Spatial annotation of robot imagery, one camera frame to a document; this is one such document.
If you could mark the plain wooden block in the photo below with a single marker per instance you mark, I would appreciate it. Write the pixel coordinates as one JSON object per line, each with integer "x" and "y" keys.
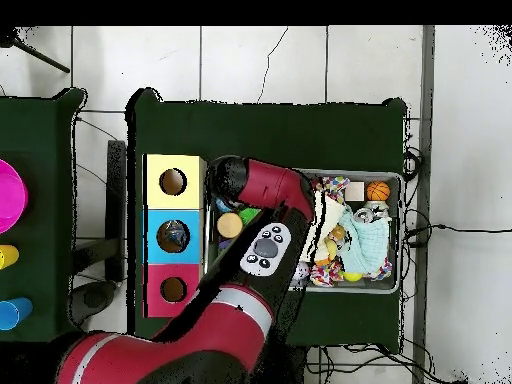
{"x": 354, "y": 191}

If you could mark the dark grey round base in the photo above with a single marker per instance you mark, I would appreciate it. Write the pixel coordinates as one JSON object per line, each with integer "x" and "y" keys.
{"x": 94, "y": 298}

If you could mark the orange mini basketball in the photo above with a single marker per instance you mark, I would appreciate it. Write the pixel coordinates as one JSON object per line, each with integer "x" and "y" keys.
{"x": 378, "y": 190}

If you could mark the dark green table cloth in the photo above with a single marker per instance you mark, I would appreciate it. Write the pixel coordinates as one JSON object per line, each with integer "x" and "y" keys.
{"x": 40, "y": 160}
{"x": 272, "y": 132}

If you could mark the black tripod leg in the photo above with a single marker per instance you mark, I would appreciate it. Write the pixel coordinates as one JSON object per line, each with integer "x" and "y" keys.
{"x": 40, "y": 55}

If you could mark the wooden box with three holes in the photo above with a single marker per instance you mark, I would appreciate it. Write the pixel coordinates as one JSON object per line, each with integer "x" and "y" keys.
{"x": 192, "y": 200}

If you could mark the blue globe ball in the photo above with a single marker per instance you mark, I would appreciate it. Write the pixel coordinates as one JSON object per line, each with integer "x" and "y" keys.
{"x": 222, "y": 206}

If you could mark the orange sponge disc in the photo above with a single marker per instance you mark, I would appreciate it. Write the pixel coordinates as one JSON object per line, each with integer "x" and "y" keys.
{"x": 230, "y": 224}

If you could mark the colourful spotted cloth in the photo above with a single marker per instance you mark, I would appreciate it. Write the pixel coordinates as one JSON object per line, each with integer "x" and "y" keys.
{"x": 332, "y": 184}

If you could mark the pink bowl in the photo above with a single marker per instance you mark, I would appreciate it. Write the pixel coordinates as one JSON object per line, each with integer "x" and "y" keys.
{"x": 10, "y": 196}

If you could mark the mint green cloth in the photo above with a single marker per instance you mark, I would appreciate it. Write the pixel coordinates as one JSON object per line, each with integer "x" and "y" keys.
{"x": 368, "y": 244}

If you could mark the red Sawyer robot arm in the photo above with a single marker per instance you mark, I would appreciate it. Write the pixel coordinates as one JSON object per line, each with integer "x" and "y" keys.
{"x": 264, "y": 184}

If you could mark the yellow cup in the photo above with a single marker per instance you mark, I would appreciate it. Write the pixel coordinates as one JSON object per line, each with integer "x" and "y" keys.
{"x": 8, "y": 256}

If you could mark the cream waffle cloth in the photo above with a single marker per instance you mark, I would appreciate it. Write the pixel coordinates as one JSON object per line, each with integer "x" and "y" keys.
{"x": 330, "y": 216}

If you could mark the blue cup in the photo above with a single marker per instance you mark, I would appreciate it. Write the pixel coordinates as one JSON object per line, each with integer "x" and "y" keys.
{"x": 14, "y": 314}

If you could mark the clear mesh bin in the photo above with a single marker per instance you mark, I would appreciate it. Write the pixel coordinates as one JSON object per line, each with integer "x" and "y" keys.
{"x": 360, "y": 286}

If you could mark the silver drink can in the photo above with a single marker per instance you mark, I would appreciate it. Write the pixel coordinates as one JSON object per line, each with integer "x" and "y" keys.
{"x": 363, "y": 216}

